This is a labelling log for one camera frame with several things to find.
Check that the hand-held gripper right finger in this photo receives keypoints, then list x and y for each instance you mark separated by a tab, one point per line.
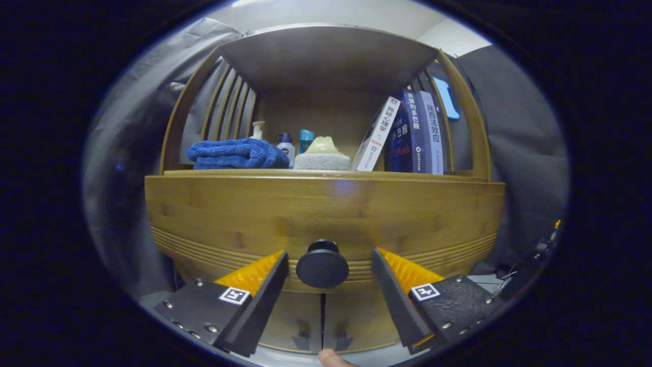
397	306

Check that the white book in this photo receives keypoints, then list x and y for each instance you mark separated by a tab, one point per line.
379	137

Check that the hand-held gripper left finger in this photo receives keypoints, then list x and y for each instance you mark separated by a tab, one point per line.
260	311

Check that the clear blue bottle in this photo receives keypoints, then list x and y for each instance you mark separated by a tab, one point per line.
306	138

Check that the pale blue book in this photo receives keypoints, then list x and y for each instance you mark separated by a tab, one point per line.
433	137

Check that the black backdrop cloth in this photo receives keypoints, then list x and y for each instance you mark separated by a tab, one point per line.
519	153

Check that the wooden cabinet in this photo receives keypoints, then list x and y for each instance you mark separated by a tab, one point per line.
326	61

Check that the green scrubbing brush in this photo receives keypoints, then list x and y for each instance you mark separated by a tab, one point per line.
322	160

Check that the white bottle with blue cap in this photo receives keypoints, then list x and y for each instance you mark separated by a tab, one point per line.
287	148

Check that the dark blue book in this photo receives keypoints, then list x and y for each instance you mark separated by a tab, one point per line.
402	142

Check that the black device with orange tip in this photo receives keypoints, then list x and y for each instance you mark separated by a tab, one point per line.
544	250

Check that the wooden countertop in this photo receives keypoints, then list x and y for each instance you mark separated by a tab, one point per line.
407	174

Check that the blue folded towel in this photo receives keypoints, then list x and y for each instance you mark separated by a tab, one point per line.
234	153

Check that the white pump bottle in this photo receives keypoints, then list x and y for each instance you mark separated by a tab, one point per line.
258	131

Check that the wooden cabinet door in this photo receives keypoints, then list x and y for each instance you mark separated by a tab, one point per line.
293	316
356	316

